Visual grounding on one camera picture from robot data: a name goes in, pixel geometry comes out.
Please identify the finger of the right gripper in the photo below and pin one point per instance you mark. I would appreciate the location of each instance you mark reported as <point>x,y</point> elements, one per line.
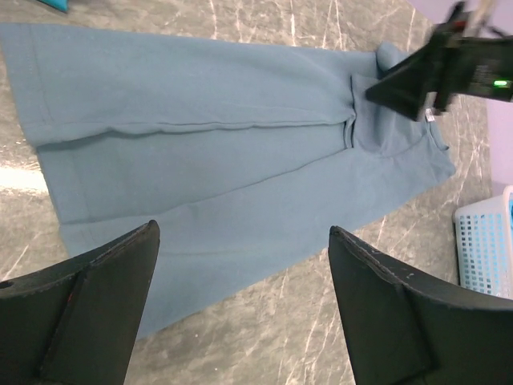
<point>405,86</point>

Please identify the white perforated plastic basket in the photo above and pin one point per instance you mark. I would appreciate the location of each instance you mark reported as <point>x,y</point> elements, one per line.
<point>483,232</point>

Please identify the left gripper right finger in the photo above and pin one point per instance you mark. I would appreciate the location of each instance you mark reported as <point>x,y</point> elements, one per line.
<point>404,326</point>

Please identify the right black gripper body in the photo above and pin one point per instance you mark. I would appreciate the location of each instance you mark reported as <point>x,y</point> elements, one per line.
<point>474,66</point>

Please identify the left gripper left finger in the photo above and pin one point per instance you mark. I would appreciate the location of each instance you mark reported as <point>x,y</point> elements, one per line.
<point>76,322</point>

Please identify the teal folded t-shirt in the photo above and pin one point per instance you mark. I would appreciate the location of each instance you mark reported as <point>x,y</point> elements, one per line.
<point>59,5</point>

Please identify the grey-blue t-shirt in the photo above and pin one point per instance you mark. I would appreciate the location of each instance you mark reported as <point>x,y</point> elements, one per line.
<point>245,154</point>

